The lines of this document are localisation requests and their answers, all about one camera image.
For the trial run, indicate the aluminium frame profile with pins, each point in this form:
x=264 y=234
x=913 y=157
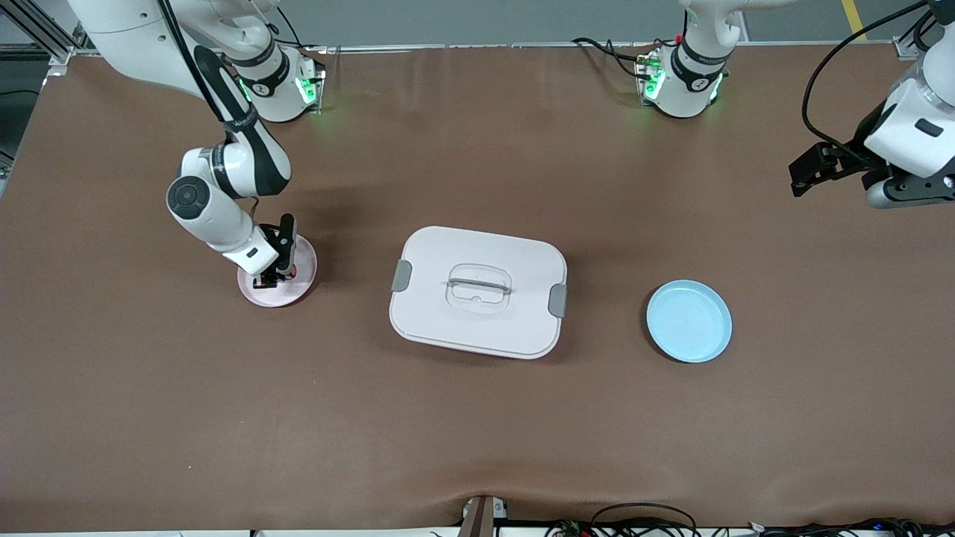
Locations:
x=906 y=45
x=37 y=33

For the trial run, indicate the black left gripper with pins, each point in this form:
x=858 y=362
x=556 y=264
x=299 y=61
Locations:
x=853 y=156

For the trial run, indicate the silver table edge rail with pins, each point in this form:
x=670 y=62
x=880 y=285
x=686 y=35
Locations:
x=485 y=46

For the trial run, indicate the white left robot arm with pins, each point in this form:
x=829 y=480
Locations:
x=683 y=89

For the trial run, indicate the white lidded storage box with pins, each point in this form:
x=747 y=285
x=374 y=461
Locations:
x=477 y=292

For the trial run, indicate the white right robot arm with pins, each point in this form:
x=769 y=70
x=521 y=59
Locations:
x=216 y=216

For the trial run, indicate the brown camera mount post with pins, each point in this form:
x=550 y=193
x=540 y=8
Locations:
x=481 y=518

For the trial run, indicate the pink round plate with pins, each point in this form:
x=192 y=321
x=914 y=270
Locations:
x=277 y=297

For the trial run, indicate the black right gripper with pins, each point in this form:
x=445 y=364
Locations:
x=277 y=262

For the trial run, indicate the light blue round plate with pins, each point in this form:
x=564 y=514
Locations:
x=690 y=322

